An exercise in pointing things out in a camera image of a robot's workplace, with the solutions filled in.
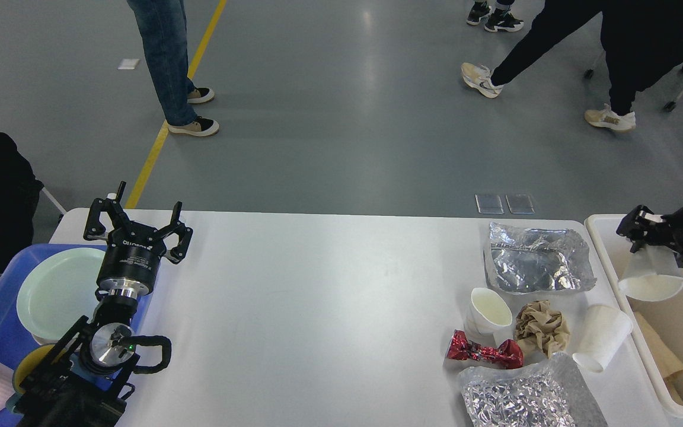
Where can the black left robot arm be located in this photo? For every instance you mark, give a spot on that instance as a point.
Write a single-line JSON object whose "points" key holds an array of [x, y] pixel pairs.
{"points": [[108, 351]]}

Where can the white lid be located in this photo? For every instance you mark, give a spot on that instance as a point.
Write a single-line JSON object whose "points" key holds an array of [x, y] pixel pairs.
{"points": [[605, 329]]}

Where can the red foil wrapper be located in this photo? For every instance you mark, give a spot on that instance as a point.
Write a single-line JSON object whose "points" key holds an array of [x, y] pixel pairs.
{"points": [[508, 355]]}

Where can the pink plate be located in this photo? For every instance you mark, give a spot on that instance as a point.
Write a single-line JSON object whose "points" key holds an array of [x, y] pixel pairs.
{"points": [[43, 341]]}

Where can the person in black and jeans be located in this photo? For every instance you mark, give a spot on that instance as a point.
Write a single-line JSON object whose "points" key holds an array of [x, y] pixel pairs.
{"points": [[163, 30]]}

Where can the silver foil bag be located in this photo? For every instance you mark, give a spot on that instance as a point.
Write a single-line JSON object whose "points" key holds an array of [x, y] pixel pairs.
{"points": [[526, 261], [549, 393]]}

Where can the brown paper bag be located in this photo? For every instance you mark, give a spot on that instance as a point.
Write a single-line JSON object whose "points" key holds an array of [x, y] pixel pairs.
{"points": [[667, 363]]}

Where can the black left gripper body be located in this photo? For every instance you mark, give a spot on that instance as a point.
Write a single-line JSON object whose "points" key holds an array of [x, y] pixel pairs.
{"points": [[129, 267]]}

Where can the light green plate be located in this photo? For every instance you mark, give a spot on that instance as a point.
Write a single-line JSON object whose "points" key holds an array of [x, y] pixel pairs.
{"points": [[58, 291]]}

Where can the blue plastic tray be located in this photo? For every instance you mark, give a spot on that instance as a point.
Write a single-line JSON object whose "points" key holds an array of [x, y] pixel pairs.
{"points": [[15, 341]]}

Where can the crumpled brown paper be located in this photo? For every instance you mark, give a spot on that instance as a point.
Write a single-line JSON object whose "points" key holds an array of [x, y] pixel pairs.
{"points": [[538, 327]]}

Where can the white paper cup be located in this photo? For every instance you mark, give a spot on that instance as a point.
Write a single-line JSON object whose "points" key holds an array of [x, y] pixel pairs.
{"points": [[487, 312]]}

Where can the dark teal mug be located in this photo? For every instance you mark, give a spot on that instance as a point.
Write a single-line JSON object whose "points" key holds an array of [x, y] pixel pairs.
{"points": [[48, 390]]}

